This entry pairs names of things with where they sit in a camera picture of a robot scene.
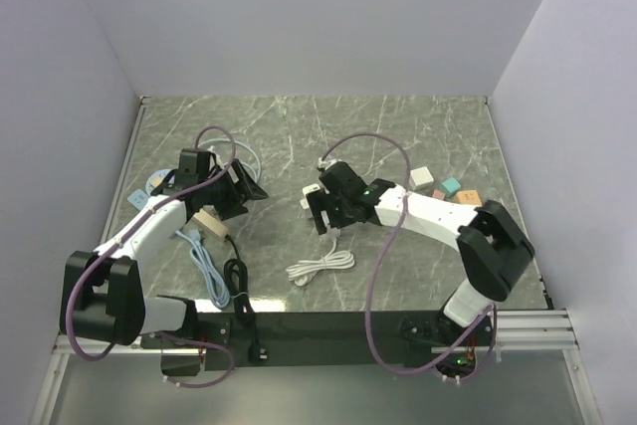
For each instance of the orange cube charger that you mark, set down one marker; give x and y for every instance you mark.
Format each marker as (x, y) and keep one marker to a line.
(468, 197)

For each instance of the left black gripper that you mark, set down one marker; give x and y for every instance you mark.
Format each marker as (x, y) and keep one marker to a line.
(239, 192)

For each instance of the teal charger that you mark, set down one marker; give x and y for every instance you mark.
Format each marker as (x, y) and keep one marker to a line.
(450, 187)

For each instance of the black base bar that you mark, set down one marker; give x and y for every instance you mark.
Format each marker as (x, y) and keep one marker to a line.
(410, 339)

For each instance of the white cube power strip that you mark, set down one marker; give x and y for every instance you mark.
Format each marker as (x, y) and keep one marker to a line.
(324, 209)

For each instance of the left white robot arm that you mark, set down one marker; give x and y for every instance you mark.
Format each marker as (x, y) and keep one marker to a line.
(103, 298)

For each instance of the blue power strip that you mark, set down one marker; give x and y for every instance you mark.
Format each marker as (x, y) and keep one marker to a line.
(138, 199)

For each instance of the white cube charger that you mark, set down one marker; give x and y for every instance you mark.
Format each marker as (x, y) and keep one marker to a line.
(420, 177)

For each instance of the beige power strip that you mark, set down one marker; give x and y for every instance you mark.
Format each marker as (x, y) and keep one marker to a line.
(211, 224)

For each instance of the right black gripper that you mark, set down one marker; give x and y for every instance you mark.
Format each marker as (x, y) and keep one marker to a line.
(316, 200)

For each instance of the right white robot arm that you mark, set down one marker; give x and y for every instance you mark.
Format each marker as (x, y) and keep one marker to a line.
(494, 250)

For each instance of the round blue socket hub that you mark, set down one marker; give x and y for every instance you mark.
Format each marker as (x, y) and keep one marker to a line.
(155, 179)

